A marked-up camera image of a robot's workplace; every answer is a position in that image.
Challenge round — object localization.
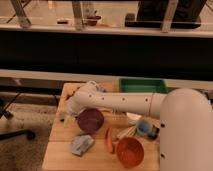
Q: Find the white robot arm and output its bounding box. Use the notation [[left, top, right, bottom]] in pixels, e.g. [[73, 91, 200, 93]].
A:
[[67, 81, 213, 171]]

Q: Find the white plastic cup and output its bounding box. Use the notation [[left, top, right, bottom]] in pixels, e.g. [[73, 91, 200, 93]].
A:
[[126, 113, 141, 125]]

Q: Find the blue cup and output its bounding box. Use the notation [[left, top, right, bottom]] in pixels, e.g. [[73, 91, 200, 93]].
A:
[[137, 120, 151, 136]]

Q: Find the purple bowl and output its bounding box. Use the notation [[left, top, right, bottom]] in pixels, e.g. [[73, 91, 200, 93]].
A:
[[77, 108, 104, 133]]

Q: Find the brown pine cone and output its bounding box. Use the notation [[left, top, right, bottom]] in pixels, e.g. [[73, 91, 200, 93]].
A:
[[66, 92, 74, 100]]

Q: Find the crumpled blue cloth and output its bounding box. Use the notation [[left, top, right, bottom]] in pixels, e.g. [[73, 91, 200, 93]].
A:
[[70, 135, 94, 156]]

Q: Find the wooden board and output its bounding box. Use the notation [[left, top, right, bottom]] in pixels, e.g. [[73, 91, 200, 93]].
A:
[[42, 83, 159, 171]]

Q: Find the orange carrot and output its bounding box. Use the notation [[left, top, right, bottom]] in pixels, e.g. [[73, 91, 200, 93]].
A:
[[105, 127, 114, 154]]

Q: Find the blue sponge block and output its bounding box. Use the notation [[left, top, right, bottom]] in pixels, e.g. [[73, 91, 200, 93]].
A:
[[96, 86, 106, 93]]

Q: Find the corn cob toy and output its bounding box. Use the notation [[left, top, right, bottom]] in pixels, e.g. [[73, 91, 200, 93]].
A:
[[116, 126, 136, 139]]

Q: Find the office chair base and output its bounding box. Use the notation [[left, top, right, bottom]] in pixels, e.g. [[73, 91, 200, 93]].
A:
[[0, 91, 37, 142]]

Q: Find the orange bowl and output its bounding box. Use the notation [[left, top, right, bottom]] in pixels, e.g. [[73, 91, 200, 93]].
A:
[[116, 137, 144, 168]]

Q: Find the small dark jar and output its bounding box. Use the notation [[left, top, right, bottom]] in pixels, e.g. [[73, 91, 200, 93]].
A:
[[148, 125, 160, 139]]

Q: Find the green plastic tray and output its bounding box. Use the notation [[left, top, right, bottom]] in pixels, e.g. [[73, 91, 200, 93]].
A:
[[119, 78, 168, 94]]

